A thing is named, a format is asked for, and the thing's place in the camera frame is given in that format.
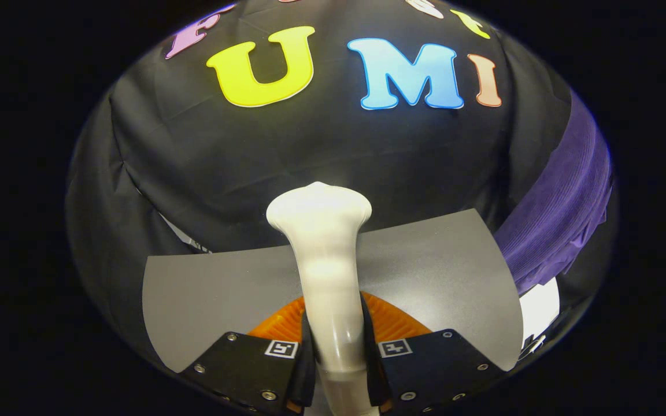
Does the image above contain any grey table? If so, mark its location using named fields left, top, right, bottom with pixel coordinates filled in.
left=142, top=209, right=523, bottom=373

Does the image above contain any white garment steamer head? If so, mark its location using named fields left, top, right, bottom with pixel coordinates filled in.
left=266, top=181, right=380, bottom=416

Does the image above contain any black backdrop cloth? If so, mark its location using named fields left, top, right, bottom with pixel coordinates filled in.
left=108, top=0, right=576, bottom=255

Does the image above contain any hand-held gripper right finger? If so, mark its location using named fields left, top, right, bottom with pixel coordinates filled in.
left=360, top=292, right=507, bottom=415

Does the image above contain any black quilted side panel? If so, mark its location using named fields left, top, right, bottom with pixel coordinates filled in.
left=66, top=87, right=195, bottom=370

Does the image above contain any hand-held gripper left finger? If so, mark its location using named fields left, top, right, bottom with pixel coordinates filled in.
left=178, top=296, right=317, bottom=415

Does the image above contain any purple corduroy jacket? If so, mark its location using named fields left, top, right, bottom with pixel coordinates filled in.
left=494, top=92, right=614, bottom=294

